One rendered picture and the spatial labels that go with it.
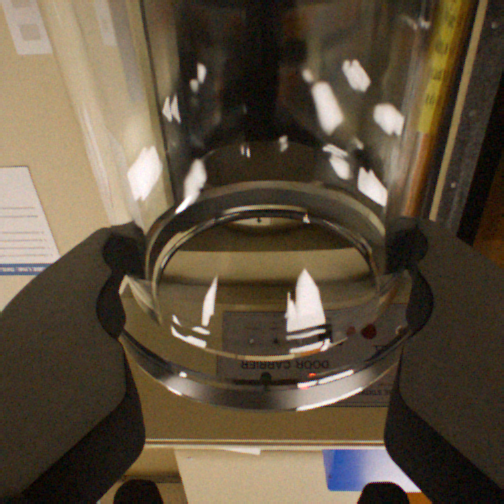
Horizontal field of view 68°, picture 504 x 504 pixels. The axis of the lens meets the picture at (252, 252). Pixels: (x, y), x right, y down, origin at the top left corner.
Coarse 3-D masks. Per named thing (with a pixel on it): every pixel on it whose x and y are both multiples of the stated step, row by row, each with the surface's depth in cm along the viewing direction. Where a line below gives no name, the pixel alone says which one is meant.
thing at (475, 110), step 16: (496, 0) 25; (496, 16) 25; (480, 32) 26; (496, 32) 26; (480, 48) 26; (496, 48) 26; (480, 64) 27; (496, 64) 27; (480, 80) 27; (496, 80) 27; (480, 96) 28; (464, 112) 29; (480, 112) 28; (464, 128) 29; (480, 128) 29; (464, 144) 30; (480, 144) 30; (464, 160) 30; (448, 176) 31; (464, 176) 31; (448, 192) 32; (464, 192) 32; (448, 208) 33; (448, 224) 34
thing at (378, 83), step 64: (64, 0) 6; (128, 0) 5; (192, 0) 5; (256, 0) 5; (320, 0) 5; (384, 0) 5; (448, 0) 6; (64, 64) 7; (128, 64) 6; (192, 64) 5; (256, 64) 5; (320, 64) 5; (384, 64) 6; (448, 64) 7; (128, 128) 6; (192, 128) 6; (256, 128) 6; (320, 128) 6; (384, 128) 6; (128, 192) 8; (192, 192) 7; (256, 192) 7; (320, 192) 7; (384, 192) 7; (128, 256) 9; (192, 256) 8; (256, 256) 7; (320, 256) 8; (384, 256) 9; (128, 320) 10; (192, 320) 9; (256, 320) 9; (320, 320) 9; (384, 320) 10; (256, 384) 9; (320, 384) 9
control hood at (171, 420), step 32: (160, 384) 35; (160, 416) 34; (192, 416) 34; (224, 416) 34; (256, 416) 33; (288, 416) 33; (320, 416) 33; (352, 416) 33; (384, 416) 33; (288, 448) 33; (320, 448) 33; (352, 448) 33; (384, 448) 33
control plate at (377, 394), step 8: (392, 368) 34; (384, 376) 34; (392, 376) 34; (376, 384) 33; (384, 384) 33; (392, 384) 33; (360, 392) 33; (368, 392) 33; (376, 392) 33; (384, 392) 33; (344, 400) 33; (352, 400) 33; (360, 400) 33; (368, 400) 33; (376, 400) 33; (384, 400) 33
